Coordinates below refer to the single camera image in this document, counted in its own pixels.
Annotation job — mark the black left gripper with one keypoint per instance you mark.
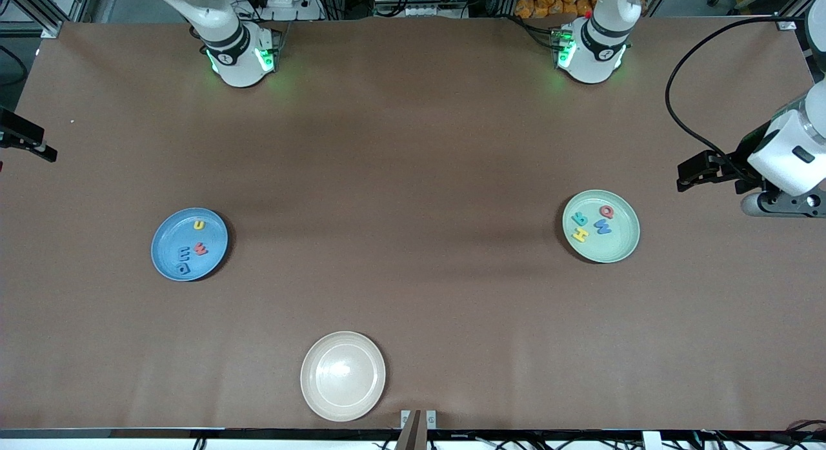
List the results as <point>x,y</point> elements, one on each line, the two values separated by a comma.
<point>748,150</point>

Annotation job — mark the red foam letter Q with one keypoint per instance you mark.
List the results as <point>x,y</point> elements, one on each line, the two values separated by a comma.
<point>603,211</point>

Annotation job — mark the blue foam letter M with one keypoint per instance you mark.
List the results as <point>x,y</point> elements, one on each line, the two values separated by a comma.
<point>602,227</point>

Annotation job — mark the teal foam letter R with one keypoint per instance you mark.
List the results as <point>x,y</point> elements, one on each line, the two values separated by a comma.
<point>580,220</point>

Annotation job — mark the yellow foam letter H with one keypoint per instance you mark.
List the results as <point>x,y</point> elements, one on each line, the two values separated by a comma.
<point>580,234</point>

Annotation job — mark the blue three-pronged foam letter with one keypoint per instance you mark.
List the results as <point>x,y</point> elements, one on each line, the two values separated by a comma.
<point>184,252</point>

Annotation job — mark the dark blue foam letter d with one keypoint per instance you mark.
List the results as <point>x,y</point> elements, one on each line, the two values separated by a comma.
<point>185,268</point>

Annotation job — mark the red foam letter w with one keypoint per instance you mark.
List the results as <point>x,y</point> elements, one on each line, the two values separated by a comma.
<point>201,248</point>

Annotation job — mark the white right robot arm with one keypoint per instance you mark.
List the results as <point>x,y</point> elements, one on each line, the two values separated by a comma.
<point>226,30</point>

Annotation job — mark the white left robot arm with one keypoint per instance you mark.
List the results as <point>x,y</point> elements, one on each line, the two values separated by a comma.
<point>600,43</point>

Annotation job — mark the pale green round plate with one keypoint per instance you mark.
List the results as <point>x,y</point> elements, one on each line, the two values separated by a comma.
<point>619,243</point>

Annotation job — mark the blue round plate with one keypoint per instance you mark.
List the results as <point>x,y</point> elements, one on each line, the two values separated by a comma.
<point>174,234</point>

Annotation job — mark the orange snack packets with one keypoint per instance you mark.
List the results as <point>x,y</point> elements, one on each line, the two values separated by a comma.
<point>548,1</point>

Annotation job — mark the brown table mat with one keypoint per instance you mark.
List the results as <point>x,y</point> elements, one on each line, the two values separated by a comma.
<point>419,295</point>

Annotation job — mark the white ventilated box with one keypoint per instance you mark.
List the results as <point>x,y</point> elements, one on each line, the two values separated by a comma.
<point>419,8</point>

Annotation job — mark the beige round plate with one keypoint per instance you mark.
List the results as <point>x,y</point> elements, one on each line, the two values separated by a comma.
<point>342,376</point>

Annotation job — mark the aluminium frame post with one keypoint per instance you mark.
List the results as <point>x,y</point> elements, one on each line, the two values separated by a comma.
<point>790,17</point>
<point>39,14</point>

